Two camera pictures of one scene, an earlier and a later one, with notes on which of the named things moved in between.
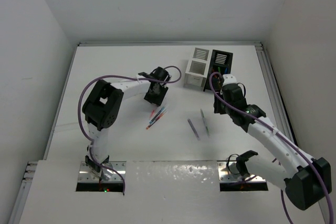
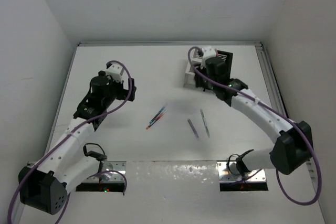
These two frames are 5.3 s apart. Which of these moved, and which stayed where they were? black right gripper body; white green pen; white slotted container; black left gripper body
Moved: black right gripper body; black left gripper body
Stayed: white green pen; white slotted container
